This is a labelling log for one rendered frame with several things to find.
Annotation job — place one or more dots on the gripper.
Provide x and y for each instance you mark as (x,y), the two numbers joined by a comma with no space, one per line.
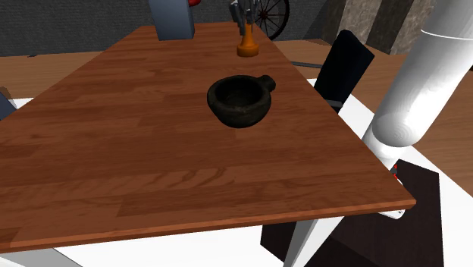
(244,2)

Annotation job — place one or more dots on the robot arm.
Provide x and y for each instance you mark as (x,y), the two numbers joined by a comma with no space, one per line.
(417,85)

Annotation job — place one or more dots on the orange stemmed stand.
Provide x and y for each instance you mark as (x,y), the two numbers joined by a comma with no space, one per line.
(247,48)

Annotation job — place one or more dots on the bicycle wheel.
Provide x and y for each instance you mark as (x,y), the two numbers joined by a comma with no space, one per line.
(275,16)

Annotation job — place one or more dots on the red round thing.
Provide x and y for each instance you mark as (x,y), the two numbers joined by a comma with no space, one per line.
(193,2)

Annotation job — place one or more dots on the blue-grey chair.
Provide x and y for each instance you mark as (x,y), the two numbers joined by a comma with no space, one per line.
(171,18)

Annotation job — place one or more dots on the black chair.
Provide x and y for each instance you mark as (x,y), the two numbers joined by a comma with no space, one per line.
(343,70)

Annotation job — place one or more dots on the brown wooden table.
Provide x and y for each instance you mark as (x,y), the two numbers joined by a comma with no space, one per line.
(111,148)

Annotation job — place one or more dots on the dark robot stand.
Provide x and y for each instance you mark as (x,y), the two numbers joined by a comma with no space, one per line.
(414,229)

